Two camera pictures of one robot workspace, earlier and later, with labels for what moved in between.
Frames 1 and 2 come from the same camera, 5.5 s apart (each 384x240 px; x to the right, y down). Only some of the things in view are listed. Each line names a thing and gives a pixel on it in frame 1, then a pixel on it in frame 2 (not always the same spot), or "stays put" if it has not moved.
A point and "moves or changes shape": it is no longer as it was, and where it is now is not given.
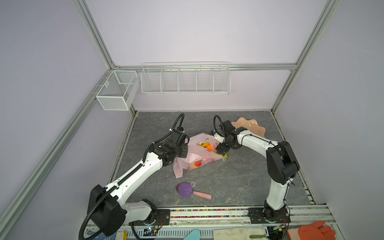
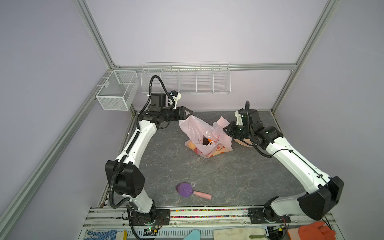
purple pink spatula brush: x=185 y=189 stays put
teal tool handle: x=195 y=234 stays put
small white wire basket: x=117 y=92 stays put
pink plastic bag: x=201 y=150 moves or changes shape
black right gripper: x=220 y=146 -> x=231 y=126
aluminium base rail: x=238 y=217 stays put
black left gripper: x=184 y=154 -> x=181 y=113
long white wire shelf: x=186 y=78 stays put
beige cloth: x=238 y=233 stays put
